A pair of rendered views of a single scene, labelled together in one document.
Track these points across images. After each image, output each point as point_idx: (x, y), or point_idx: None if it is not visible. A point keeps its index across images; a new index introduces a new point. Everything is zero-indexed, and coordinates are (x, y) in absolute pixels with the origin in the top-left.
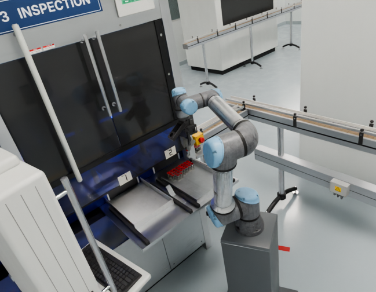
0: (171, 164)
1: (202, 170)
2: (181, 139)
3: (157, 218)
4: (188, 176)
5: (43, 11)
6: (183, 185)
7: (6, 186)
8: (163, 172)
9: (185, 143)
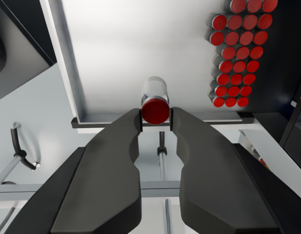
0: (300, 66)
1: (183, 106)
2: (218, 183)
3: None
4: (196, 57)
5: None
6: (176, 14)
7: None
8: None
9: (176, 149)
